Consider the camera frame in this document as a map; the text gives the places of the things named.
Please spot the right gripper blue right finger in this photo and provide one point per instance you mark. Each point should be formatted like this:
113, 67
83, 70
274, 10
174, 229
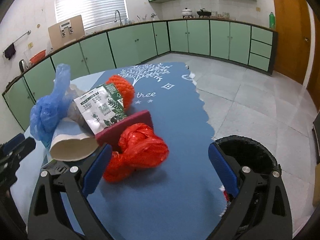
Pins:
223, 169

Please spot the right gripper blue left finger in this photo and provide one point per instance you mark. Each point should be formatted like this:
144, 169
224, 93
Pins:
93, 168

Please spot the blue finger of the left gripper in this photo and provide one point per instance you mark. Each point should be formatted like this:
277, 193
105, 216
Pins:
23, 149
12, 142

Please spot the white paper cup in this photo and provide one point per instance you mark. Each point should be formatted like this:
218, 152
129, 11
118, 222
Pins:
71, 142

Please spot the blue plastic bag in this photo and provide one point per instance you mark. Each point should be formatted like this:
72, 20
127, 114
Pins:
50, 109

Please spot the red plastic bag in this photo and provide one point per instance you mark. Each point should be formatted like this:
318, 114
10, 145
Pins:
140, 149

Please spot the green white snack packet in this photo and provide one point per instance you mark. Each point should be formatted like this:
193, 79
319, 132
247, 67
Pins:
101, 107

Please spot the orange foam fruit net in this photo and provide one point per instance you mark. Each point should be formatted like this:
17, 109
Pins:
125, 88

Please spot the white tissue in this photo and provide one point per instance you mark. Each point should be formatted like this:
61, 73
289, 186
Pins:
73, 112

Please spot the black lined trash bin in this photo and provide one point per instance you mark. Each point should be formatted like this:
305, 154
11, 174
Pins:
261, 210

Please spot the green lower kitchen cabinets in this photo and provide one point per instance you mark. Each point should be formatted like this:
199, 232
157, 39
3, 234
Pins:
245, 44

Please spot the steel electric kettle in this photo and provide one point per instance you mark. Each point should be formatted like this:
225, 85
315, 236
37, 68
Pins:
23, 66

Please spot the cardboard box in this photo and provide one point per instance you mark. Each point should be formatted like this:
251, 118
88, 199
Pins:
316, 193

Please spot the dark hanging towel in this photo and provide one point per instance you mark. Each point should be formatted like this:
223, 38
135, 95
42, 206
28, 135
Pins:
10, 51

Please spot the orange plastic basin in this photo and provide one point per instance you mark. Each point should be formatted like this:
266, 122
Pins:
38, 57

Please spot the black glass cabinet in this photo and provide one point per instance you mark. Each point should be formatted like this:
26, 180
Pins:
316, 134

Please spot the chrome sink faucet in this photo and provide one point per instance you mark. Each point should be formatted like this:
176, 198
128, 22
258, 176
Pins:
118, 17

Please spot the white window blinds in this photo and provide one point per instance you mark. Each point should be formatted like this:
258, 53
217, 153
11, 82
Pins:
93, 12

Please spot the green thermos bottle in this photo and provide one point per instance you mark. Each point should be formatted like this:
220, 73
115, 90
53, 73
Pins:
272, 21

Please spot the black wok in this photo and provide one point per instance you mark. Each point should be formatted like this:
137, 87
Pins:
203, 13

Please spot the white cooking pot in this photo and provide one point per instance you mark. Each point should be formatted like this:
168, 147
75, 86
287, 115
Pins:
187, 13

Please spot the wall towel rail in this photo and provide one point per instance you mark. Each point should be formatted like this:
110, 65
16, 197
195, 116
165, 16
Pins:
26, 33

